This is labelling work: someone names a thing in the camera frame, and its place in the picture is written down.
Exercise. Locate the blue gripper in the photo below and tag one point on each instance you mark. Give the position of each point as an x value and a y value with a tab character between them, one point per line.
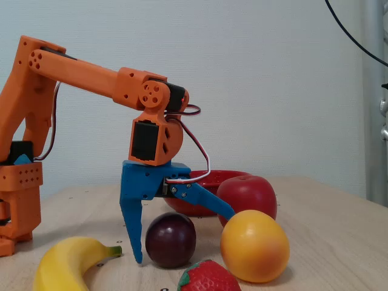
142	183

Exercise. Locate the dark purple plum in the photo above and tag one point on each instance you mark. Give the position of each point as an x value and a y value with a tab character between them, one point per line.
170	239

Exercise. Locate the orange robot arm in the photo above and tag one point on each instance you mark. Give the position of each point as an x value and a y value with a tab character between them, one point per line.
91	75

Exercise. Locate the red speckled bowl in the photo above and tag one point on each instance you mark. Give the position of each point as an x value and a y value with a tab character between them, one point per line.
209	179

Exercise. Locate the red strawberry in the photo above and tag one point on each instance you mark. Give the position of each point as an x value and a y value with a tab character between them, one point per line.
209	277

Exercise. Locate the red apple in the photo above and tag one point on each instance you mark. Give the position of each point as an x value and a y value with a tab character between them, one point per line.
248	194

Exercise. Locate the orange yellow round fruit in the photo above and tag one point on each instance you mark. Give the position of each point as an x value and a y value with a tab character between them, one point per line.
254	245

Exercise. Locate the yellow banana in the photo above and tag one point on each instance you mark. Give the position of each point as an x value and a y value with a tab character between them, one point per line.
63	266

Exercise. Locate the grey metal pole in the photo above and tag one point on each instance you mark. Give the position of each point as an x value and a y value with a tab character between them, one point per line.
374	45

